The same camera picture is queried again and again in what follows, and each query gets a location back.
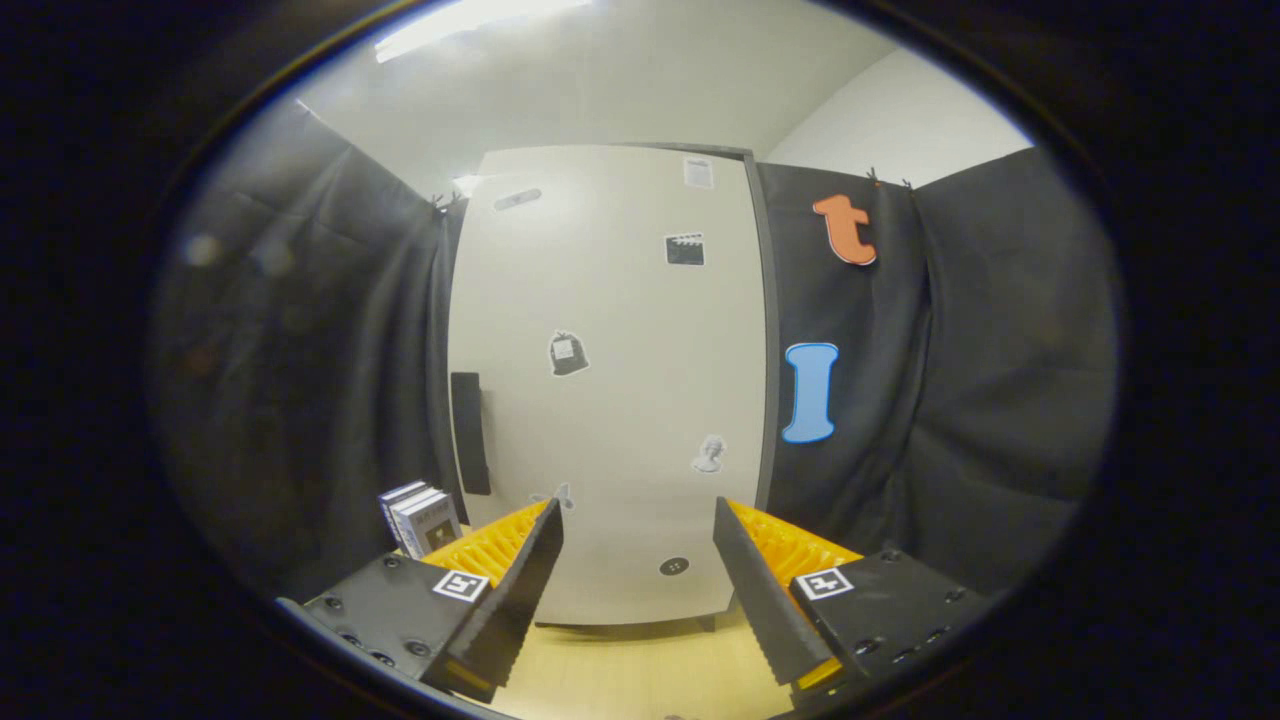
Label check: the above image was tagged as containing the black backdrop cloth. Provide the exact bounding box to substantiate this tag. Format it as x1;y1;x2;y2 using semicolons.
150;95;1121;601

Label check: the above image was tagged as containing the grey shoe cabinet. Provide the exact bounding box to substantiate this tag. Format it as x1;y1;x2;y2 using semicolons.
430;142;783;633

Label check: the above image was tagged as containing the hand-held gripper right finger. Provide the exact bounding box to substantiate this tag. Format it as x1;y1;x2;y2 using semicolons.
712;496;996;701

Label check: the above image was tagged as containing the black door handle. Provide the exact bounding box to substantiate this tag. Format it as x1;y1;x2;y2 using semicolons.
450;371;493;497

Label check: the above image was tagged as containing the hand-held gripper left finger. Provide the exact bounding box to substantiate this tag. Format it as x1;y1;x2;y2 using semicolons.
278;497;566;704

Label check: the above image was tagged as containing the ceiling light panel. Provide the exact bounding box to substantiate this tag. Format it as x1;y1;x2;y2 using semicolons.
375;0;596;63

